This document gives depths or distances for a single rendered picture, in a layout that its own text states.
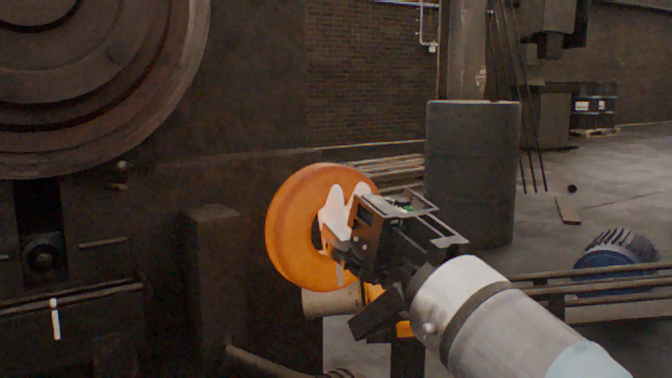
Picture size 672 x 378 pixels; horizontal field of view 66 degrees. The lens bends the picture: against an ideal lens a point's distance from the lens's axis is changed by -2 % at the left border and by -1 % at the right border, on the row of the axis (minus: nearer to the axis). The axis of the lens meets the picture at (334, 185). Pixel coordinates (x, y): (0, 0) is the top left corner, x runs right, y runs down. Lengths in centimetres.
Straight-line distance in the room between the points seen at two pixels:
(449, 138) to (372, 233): 272
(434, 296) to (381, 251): 9
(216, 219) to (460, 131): 249
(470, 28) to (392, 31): 410
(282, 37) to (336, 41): 716
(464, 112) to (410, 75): 588
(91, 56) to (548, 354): 55
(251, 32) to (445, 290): 67
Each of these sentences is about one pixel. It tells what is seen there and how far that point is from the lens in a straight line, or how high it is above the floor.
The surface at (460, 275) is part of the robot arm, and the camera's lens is 45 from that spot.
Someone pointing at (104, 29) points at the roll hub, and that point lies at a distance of 68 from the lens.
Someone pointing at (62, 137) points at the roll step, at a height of 93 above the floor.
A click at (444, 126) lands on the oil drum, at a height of 74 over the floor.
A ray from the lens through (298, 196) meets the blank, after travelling 59.
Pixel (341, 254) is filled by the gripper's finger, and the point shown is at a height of 82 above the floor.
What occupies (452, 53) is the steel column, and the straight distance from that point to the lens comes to 500.
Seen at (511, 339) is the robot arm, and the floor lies 82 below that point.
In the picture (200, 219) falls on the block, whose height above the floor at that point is 80.
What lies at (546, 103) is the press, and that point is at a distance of 832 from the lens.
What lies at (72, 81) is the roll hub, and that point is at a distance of 66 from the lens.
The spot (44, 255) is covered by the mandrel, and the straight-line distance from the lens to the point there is 89.
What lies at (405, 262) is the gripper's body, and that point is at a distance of 51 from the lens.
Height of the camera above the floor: 100
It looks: 11 degrees down
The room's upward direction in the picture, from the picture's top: straight up
